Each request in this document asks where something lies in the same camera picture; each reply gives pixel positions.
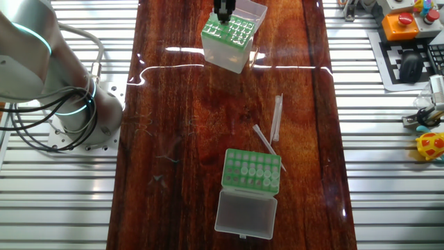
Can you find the grey emergency stop box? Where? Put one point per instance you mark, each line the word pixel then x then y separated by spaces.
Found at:
pixel 426 29

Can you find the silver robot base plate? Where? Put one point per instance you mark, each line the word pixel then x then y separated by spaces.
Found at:
pixel 116 93

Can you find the orange emergency stop box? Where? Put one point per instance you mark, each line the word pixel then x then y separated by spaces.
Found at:
pixel 395 31

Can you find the small silver metal bracket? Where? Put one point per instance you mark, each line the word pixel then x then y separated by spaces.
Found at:
pixel 409 120

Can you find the green clear pipette tip box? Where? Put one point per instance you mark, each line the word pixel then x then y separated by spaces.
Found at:
pixel 225 55
pixel 246 215

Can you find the glossy brown wooden board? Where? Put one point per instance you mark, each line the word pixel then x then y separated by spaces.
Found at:
pixel 194 114

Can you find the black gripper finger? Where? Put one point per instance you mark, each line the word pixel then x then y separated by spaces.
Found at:
pixel 229 8
pixel 218 10

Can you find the black keyboard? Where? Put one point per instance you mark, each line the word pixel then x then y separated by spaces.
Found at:
pixel 437 59

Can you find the small colourful plastic toy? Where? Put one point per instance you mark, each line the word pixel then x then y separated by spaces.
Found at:
pixel 421 6

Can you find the black computer mouse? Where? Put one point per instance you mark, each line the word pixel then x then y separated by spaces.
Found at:
pixel 411 67

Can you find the yellow orange turtle toy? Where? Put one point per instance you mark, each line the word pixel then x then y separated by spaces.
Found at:
pixel 431 146

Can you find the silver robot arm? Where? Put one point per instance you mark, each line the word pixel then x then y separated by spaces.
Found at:
pixel 107 114

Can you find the grey control button box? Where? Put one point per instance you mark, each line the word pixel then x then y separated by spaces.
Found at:
pixel 395 7

